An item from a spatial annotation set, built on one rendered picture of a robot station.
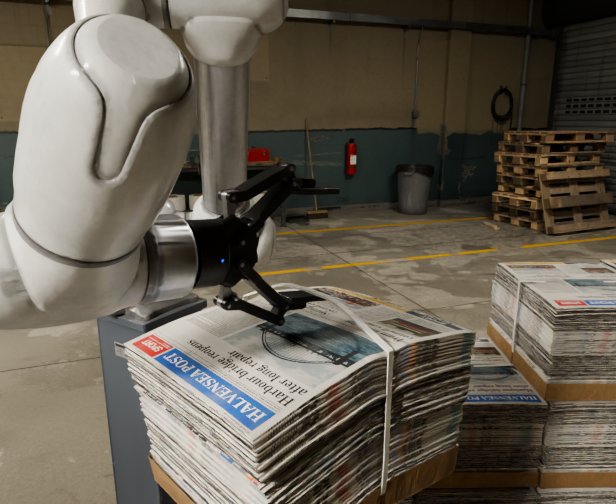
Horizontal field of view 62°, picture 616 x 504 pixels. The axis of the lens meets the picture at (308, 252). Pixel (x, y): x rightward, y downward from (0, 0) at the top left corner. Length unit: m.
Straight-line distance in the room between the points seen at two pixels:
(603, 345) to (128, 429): 1.15
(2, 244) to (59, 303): 0.06
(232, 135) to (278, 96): 6.88
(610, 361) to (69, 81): 1.22
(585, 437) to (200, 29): 1.19
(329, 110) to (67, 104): 7.88
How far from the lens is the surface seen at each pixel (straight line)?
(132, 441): 1.47
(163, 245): 0.51
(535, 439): 1.37
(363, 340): 0.65
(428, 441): 0.78
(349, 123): 8.32
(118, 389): 1.43
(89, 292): 0.46
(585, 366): 1.32
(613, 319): 1.31
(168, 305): 1.30
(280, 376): 0.58
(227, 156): 1.07
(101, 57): 0.34
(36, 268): 0.45
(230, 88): 0.98
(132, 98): 0.34
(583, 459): 1.45
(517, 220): 7.82
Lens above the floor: 1.45
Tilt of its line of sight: 14 degrees down
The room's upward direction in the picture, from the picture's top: straight up
